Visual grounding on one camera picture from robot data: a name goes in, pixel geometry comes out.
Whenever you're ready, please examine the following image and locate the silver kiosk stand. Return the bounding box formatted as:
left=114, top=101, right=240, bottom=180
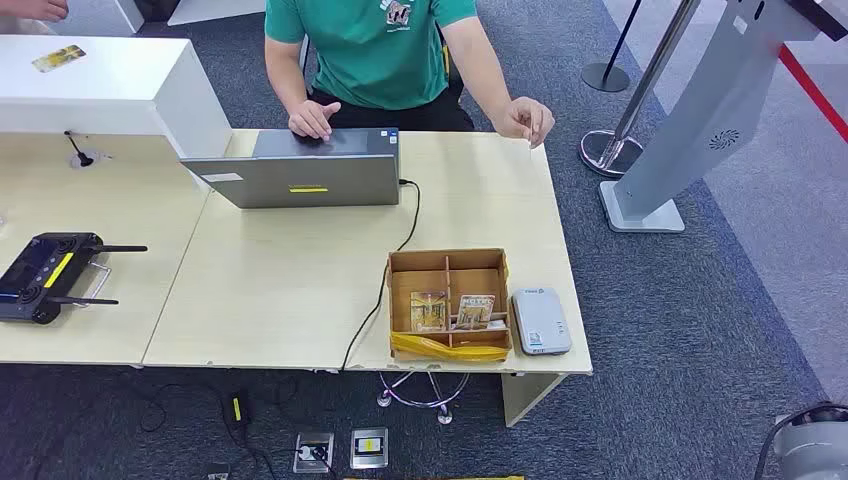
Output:
left=599, top=0, right=848, bottom=234

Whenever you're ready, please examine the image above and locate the golden room key card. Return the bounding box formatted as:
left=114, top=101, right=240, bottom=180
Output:
left=409, top=291, right=449, bottom=334

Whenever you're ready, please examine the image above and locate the chrome chair base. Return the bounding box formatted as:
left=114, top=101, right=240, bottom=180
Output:
left=376, top=370, right=472, bottom=425

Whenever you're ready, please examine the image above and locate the black laptop power cable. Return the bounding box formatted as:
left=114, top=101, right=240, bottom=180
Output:
left=339, top=177, right=423, bottom=372

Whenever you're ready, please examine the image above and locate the bystander's hand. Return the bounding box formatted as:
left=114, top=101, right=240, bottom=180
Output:
left=0, top=0, right=70, bottom=23

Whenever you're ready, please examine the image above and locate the black desk grommet cable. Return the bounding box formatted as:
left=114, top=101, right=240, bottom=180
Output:
left=63, top=130, right=95, bottom=168

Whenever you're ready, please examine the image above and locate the black power adapter yellow label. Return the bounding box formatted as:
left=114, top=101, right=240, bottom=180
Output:
left=228, top=392, right=252, bottom=429

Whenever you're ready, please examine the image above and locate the steel floor socket yellow sticker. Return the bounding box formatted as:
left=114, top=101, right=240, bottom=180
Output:
left=349, top=427, right=390, bottom=470

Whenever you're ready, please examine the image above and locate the grey card reader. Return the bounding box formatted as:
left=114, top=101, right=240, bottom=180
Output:
left=511, top=287, right=573, bottom=357

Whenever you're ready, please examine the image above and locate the yellow printed card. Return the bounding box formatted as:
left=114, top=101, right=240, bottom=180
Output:
left=31, top=44, right=87, bottom=74

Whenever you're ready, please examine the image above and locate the person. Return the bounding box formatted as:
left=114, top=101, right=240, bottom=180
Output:
left=263, top=0, right=556, bottom=150

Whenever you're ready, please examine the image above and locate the black remote controller with antennas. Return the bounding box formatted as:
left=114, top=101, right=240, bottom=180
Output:
left=0, top=231, right=150, bottom=326

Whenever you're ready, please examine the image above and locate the black stanchion post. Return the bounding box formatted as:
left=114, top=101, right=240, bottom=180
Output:
left=581, top=0, right=645, bottom=94

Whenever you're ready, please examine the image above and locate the steel floor socket with plugs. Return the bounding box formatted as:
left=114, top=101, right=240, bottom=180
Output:
left=292, top=431, right=336, bottom=475

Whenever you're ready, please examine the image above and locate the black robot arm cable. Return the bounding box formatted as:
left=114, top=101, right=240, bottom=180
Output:
left=753, top=402, right=848, bottom=480

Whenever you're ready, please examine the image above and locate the hotel room key card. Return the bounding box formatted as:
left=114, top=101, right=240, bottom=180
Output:
left=455, top=294, right=497, bottom=331

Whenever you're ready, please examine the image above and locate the chrome stanchion post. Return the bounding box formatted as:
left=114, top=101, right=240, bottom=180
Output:
left=579, top=0, right=702, bottom=179

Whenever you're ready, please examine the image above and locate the grey laptop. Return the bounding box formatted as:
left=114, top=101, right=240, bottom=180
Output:
left=180, top=127, right=403, bottom=211

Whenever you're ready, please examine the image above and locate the cardboard box with dividers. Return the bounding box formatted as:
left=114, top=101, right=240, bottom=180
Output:
left=386, top=247, right=515, bottom=364

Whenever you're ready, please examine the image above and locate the pale wooden desk leg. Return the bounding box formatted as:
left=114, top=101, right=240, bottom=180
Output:
left=500, top=372, right=568, bottom=429

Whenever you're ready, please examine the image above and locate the person's right hand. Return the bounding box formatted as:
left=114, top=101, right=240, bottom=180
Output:
left=288, top=99, right=342, bottom=142

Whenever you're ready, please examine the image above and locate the red barrier belt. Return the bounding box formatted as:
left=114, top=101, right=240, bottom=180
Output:
left=778, top=44, right=848, bottom=146

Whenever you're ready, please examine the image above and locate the person's left hand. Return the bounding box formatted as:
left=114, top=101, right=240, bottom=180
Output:
left=493, top=96, right=556, bottom=150

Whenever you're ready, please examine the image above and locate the white counter block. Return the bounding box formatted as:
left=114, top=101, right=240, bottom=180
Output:
left=0, top=34, right=234, bottom=160

